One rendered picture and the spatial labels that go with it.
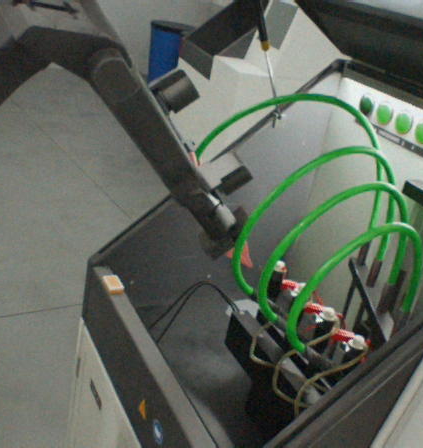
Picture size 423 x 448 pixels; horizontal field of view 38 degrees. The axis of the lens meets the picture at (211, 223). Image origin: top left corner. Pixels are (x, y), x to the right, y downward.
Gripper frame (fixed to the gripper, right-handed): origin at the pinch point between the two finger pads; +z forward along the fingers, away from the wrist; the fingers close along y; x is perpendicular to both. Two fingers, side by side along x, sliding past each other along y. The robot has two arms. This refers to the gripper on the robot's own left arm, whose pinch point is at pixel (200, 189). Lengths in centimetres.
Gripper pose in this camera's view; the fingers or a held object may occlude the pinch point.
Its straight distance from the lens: 115.6
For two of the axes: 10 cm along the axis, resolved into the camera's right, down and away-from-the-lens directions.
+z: 5.6, 8.3, 0.3
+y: 1.8, -1.6, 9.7
